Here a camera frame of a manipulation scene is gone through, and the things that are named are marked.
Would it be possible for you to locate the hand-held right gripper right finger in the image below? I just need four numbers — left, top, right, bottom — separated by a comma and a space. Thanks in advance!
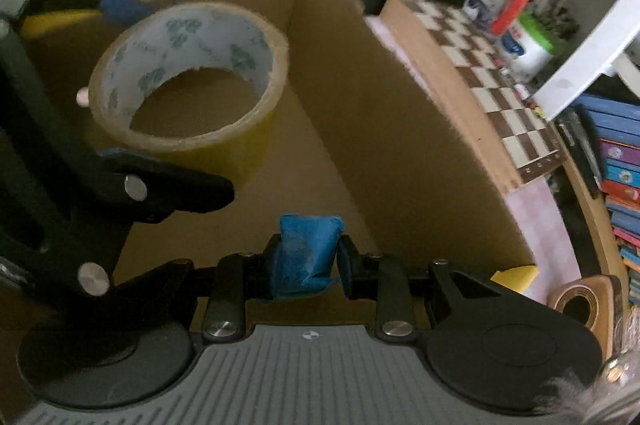
334, 236, 502, 342

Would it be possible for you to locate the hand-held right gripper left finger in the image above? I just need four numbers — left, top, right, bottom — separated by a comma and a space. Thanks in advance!
112, 214, 346, 340

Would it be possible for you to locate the yellow tape roll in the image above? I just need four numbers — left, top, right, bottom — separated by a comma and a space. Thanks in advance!
87, 2, 291, 192

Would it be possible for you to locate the yellow cardboard box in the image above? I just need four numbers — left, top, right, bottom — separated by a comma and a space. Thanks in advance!
0, 0, 541, 341

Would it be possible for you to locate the brown checkered chessboard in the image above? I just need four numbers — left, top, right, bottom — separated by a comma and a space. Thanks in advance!
380, 0, 567, 186

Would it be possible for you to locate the wooden speaker box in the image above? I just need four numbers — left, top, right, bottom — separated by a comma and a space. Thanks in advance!
546, 274, 629, 348

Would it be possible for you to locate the row of colourful books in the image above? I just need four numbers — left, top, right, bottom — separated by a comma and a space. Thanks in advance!
575, 94, 640, 306

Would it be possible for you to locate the white jar green lid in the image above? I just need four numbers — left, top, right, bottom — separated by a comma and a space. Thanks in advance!
499, 12, 562, 82

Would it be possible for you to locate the red plastic tool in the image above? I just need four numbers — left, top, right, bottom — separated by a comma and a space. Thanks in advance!
489, 0, 544, 37

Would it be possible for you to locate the white bookshelf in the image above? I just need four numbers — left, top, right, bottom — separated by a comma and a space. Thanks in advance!
529, 0, 640, 118

